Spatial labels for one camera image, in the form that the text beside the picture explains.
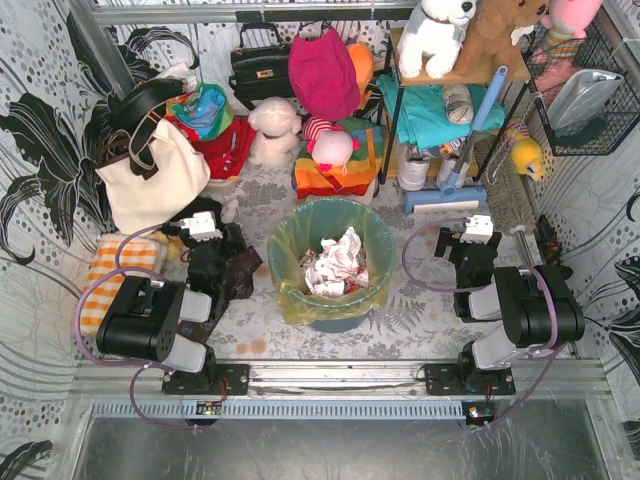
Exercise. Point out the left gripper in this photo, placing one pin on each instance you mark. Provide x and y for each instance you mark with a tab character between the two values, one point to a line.
179	230

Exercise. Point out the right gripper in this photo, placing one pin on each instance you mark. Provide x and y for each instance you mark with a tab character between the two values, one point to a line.
445	240

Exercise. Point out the yellow trash bag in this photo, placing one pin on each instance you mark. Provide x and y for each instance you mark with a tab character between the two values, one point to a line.
331	262

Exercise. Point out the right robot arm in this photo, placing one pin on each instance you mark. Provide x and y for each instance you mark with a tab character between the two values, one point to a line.
533	306

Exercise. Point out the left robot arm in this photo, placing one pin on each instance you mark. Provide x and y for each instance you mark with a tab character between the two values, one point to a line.
169	322

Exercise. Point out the cream canvas tote bag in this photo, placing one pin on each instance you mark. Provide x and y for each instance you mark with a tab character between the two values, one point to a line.
180	174

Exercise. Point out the teal trash bin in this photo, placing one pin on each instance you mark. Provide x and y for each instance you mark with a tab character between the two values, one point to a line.
303	229

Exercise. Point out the crumpled paper trash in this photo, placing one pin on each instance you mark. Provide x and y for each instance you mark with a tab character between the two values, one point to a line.
338	269

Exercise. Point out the magenta fabric bag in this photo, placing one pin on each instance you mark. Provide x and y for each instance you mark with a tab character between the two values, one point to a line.
323	77

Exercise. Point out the brown floral necktie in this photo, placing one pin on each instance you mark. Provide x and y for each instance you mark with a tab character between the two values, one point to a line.
237	284

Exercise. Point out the blue flat mop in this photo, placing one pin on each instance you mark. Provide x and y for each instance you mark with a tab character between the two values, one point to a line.
448	197

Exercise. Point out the orange checkered cloth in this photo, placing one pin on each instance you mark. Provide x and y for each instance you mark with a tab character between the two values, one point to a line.
139	252

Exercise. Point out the red garment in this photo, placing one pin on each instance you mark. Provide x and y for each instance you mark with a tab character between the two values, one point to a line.
226	154

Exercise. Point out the white sneaker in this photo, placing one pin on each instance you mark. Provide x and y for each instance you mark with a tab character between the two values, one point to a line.
412	173

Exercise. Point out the yellow plush duck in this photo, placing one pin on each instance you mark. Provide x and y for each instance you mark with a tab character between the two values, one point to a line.
526	154

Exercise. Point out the rainbow striped cloth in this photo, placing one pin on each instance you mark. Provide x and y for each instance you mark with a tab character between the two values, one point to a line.
363	167

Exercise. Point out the teal folded towel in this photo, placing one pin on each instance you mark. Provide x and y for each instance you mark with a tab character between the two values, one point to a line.
422	119

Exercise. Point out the white plush lamb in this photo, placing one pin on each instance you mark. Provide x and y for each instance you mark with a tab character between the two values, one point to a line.
277	125

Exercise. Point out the pink plush pig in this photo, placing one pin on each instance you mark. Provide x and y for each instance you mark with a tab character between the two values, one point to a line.
329	144

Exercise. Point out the black hat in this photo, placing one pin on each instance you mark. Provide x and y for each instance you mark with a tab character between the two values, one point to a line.
126	113

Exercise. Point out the black leather handbag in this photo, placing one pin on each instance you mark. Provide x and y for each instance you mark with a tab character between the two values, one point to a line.
262	72

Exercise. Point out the wooden metal shelf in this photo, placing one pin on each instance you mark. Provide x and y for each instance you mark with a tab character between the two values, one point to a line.
442	157

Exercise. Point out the silver foil pouch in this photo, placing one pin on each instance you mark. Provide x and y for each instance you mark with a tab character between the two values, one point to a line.
582	96

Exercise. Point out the brown teddy bear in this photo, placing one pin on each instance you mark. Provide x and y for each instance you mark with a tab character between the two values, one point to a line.
494	35

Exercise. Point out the white plush dog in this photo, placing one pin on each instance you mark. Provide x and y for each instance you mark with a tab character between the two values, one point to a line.
433	37

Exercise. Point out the orange plush toy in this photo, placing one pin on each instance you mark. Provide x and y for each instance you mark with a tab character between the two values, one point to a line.
363	62

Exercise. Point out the pink plush toy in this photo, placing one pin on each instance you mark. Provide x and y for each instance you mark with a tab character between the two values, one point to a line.
566	22

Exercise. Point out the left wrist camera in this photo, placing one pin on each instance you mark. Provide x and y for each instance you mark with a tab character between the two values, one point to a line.
201	226

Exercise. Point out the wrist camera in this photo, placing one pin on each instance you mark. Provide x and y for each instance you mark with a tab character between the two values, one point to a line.
478	228
201	226

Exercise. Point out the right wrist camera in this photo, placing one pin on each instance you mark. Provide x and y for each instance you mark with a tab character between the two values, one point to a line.
478	228

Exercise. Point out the black wire basket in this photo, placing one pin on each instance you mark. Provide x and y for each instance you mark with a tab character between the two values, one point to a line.
605	132

